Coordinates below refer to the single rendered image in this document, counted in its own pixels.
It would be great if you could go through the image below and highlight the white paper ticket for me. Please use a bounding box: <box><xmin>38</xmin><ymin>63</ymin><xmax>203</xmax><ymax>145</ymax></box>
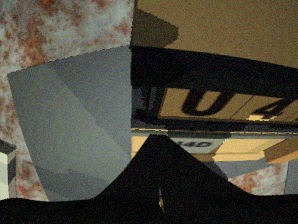
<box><xmin>172</xmin><ymin>137</ymin><xmax>227</xmax><ymax>153</ymax></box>

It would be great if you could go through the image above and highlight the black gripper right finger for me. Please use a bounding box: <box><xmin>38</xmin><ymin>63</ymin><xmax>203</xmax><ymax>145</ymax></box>
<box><xmin>158</xmin><ymin>135</ymin><xmax>298</xmax><ymax>224</ymax></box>

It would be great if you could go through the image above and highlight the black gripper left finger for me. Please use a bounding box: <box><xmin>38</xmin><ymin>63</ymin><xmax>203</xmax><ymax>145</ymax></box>
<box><xmin>0</xmin><ymin>135</ymin><xmax>168</xmax><ymax>224</ymax></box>

